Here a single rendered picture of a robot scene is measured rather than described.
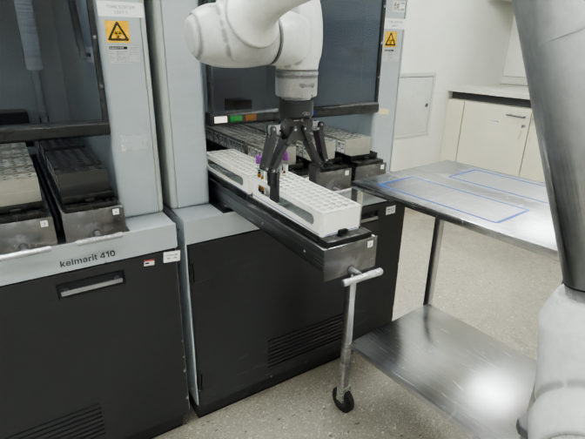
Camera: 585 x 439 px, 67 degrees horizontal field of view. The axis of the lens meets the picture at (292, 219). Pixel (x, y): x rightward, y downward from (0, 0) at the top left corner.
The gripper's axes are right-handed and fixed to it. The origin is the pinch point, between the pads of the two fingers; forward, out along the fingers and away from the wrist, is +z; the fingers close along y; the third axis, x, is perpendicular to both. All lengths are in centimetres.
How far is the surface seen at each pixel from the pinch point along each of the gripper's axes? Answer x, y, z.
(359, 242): -21.4, 1.7, 5.8
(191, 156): 32.9, -12.2, -1.9
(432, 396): -24, 31, 58
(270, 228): -0.4, -6.8, 8.6
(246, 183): 14.6, -4.9, 2.0
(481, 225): -30.8, 27.7, 4.2
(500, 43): 143, 282, -32
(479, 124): 113, 229, 21
